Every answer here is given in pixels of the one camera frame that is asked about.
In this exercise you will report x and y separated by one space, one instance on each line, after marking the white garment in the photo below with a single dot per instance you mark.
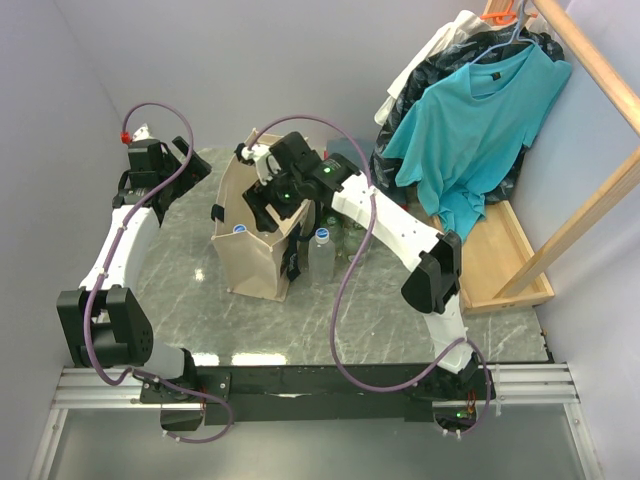
461 28

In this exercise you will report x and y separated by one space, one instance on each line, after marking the teal t-shirt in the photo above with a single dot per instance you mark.
461 138

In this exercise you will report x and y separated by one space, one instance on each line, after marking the wooden clothes rack frame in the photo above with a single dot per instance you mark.
568 239

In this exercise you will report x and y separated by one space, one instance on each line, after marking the orange hanger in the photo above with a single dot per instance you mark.
501 18

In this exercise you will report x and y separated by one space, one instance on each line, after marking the clear Chang bottle green cap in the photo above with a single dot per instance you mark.
354 228

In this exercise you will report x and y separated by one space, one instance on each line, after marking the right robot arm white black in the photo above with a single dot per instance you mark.
432 258

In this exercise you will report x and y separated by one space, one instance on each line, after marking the clear glass bottle silver cap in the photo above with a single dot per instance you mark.
351 246

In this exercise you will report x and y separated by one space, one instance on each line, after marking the beige canvas tote bag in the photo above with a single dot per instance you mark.
255 263

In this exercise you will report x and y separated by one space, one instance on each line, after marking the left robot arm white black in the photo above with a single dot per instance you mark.
102 320

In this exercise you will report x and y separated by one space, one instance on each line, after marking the folded grey cloth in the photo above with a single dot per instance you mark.
344 147

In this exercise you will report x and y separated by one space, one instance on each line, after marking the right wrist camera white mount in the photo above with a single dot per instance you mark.
261 157

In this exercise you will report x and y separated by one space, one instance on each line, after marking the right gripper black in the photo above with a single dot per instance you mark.
260 197

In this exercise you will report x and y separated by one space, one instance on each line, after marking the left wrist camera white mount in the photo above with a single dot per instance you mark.
142 133

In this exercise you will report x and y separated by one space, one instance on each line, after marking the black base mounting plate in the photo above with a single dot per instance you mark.
305 393

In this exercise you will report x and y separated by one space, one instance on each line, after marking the plastic water bottle blue cap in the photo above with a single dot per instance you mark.
321 257

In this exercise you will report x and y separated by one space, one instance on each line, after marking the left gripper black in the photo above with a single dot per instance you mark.
195 170

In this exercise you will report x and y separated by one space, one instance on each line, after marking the aluminium rail frame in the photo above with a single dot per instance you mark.
530 384

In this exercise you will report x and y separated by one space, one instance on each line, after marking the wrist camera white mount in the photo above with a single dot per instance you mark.
142 133
261 157

